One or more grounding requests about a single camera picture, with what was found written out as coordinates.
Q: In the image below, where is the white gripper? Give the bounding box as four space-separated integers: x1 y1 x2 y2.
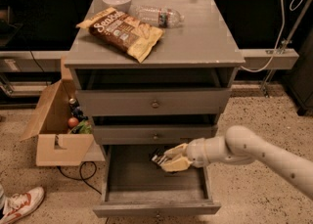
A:
161 138 209 172

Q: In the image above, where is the black rxbar chocolate bar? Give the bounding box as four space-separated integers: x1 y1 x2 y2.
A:
150 149 168 166

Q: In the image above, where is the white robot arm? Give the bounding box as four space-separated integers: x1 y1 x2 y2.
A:
160 125 313 200

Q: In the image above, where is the grey open bottom drawer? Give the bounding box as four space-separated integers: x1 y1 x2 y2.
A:
93 145 221 217

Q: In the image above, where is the grey top drawer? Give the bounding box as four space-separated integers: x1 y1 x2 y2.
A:
76 89 231 116

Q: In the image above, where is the grey middle drawer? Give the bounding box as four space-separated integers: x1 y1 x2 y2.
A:
93 124 217 145

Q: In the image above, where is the grey wooden drawer cabinet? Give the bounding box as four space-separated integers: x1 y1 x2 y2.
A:
63 0 246 148

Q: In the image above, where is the green snack bag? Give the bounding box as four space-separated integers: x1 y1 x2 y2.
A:
69 120 92 134

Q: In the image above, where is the red apple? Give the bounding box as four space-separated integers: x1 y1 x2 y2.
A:
67 117 79 128

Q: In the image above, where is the blue item in box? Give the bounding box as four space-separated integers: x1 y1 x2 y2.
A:
72 107 88 121

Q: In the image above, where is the soda can in box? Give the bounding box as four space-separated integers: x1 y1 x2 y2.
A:
68 98 79 109

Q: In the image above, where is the open cardboard box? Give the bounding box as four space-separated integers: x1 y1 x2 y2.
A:
21 57 105 166

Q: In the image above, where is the clear plastic water bottle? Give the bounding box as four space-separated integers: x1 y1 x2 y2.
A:
134 5 184 28

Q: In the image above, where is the brown yellow chips bag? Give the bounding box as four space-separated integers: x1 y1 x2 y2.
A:
77 7 163 63

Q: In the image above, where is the white bowl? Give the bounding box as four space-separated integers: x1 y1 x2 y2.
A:
102 0 132 13

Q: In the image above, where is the white red sneaker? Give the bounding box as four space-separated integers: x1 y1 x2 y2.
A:
0 187 45 224

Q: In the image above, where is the black floor cable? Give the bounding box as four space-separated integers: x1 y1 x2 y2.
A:
57 160 103 196

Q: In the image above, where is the white hanging cable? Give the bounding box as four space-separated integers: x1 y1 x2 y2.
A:
240 0 307 73

